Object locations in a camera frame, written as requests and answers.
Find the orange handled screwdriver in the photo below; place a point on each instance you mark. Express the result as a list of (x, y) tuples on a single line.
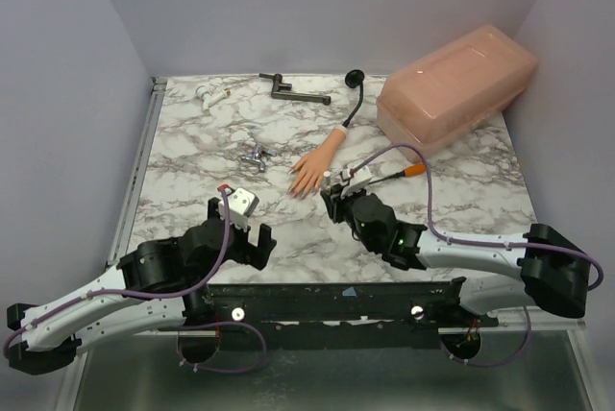
[(410, 171)]

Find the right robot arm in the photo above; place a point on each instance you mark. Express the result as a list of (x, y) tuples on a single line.
[(537, 268)]

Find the white plastic faucet tap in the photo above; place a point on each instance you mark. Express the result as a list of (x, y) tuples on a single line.
[(210, 98)]

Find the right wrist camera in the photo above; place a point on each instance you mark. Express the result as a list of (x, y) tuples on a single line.
[(354, 179)]

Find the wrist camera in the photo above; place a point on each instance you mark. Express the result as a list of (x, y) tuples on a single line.
[(354, 179), (240, 205)]

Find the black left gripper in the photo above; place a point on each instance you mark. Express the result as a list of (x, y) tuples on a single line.
[(251, 253)]

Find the mannequin practice hand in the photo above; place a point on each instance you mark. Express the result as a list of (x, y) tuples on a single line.
[(310, 169)]

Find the pink plastic storage box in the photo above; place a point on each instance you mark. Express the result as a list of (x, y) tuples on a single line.
[(441, 97)]

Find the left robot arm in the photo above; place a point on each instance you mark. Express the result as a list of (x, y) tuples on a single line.
[(162, 284)]

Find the chrome faucet tap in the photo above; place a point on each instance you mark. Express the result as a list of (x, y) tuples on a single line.
[(257, 156)]

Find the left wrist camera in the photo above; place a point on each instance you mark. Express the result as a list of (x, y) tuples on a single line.
[(240, 205)]

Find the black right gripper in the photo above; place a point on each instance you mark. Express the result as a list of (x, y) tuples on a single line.
[(339, 205)]

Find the black mounting rail base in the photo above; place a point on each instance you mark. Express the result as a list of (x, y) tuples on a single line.
[(333, 316)]

